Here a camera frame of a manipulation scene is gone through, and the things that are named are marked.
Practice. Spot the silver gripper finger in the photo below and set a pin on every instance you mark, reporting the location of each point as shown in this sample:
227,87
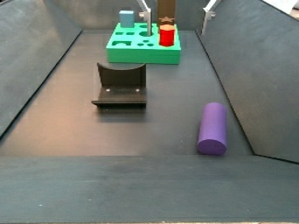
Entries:
146,14
209,9

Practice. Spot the purple cylinder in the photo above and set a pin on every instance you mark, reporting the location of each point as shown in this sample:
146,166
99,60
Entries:
213,136

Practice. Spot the light blue cube block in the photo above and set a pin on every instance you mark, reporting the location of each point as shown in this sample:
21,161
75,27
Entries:
127,18

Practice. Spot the brown star peg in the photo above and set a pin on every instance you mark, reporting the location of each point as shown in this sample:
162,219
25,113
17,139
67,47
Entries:
167,20

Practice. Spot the brown tall block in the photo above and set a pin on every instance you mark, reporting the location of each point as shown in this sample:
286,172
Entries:
166,9

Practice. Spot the red hexagonal prism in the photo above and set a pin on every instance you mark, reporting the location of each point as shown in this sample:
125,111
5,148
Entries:
167,32

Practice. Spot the green shape sorter base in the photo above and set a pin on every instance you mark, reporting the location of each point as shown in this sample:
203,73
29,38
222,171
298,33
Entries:
131,46

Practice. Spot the black curved cradle stand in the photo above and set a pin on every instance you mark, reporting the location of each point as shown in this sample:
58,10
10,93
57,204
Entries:
122,86

